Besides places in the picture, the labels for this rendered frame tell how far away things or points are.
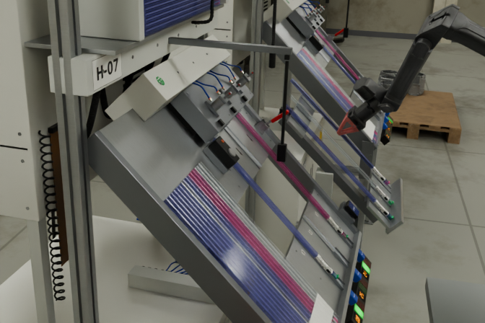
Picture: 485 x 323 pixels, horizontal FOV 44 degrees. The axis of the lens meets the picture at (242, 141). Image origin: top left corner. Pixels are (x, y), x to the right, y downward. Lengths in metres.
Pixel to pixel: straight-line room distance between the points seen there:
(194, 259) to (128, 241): 0.81
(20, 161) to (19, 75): 0.19
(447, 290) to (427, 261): 1.33
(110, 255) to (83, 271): 0.64
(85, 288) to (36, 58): 0.49
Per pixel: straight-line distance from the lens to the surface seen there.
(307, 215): 1.72
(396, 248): 3.34
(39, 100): 1.32
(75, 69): 1.15
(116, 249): 2.00
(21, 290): 1.86
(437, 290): 1.95
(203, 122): 1.48
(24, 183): 1.36
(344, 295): 1.62
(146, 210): 1.24
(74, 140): 1.20
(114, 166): 1.23
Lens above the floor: 1.64
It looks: 21 degrees down
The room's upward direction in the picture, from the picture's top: 2 degrees clockwise
